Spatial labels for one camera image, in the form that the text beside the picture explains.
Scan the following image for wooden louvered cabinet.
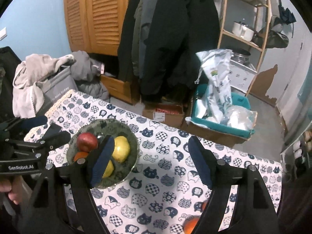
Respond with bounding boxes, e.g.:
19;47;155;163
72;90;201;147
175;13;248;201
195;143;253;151
64;0;129;56

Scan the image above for white patterned storage box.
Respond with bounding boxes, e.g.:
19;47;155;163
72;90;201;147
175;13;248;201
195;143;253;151
229;60;257;94

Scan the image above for cat pattern tablecloth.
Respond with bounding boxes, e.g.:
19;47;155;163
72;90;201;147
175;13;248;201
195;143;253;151
24;90;284;234

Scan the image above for small cardboard box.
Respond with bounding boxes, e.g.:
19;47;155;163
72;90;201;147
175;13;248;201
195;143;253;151
142;103;184;128

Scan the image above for beige towel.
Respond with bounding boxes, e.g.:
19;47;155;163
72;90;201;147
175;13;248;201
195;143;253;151
12;54;74;118

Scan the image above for wooden shelf rack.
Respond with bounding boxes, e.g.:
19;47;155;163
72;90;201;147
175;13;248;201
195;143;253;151
218;0;272;96

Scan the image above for metal steamer pot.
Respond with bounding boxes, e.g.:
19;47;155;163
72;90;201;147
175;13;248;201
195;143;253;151
231;49;251;65

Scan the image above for orange in bowl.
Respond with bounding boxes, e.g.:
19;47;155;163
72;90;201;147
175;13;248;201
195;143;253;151
74;152;89;162

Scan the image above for white cooking pot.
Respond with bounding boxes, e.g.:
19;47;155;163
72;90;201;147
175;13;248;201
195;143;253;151
232;21;255;41

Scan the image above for teal lined cardboard box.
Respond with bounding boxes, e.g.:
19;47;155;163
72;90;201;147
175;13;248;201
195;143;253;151
183;84;255;148

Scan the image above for shoe rack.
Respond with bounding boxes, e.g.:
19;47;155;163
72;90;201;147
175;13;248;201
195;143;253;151
280;126;311;183

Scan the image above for clear plastic bag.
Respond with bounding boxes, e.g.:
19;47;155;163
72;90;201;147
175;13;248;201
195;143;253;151
221;105;258;131

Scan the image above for green glass bowl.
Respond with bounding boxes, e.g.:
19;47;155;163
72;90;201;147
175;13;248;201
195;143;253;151
66;119;139;189

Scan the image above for orange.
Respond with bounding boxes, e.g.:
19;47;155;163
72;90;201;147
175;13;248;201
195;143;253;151
74;152;89;162
201;200;208;212
183;216;200;234

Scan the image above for grey jacket pile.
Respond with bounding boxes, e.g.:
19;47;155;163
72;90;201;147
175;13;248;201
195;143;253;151
70;51;109;102

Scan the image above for yellow lemon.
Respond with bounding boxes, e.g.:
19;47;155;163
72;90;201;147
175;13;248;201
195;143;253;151
112;136;131;163
102;160;114;179

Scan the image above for white patterned plastic bag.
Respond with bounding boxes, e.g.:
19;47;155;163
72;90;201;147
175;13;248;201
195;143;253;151
195;49;233;124

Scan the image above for hanging dark coats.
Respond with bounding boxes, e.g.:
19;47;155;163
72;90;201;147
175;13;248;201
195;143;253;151
117;0;220;103

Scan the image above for small dark red apple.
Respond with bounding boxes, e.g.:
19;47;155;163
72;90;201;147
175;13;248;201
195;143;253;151
76;132;98;153

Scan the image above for grey laundry bag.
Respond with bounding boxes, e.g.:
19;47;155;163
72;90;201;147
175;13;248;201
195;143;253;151
36;65;78;116

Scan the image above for person's left hand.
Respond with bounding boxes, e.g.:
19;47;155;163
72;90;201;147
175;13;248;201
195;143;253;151
1;176;23;205

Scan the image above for wooden drawer box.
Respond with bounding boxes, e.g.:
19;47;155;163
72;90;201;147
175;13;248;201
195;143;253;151
100;75;140;105

